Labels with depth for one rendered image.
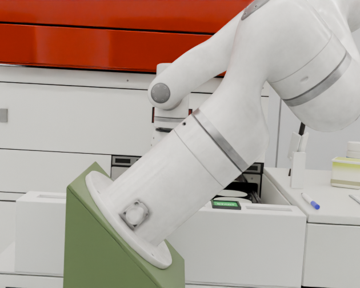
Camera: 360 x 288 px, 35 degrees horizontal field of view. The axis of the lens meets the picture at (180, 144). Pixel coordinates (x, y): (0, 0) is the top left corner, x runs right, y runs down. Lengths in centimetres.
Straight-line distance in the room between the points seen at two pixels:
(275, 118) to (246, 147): 239
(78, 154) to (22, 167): 17
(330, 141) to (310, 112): 242
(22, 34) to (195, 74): 60
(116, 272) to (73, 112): 97
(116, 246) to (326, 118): 36
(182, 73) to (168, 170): 51
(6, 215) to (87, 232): 102
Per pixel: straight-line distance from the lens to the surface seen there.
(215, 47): 136
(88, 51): 167
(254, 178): 172
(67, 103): 173
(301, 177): 139
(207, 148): 83
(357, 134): 333
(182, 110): 140
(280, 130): 323
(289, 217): 112
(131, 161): 172
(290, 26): 83
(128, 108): 171
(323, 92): 86
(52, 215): 113
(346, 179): 146
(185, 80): 131
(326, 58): 85
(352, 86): 87
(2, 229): 183
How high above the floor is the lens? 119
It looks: 6 degrees down
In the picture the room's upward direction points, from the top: 3 degrees clockwise
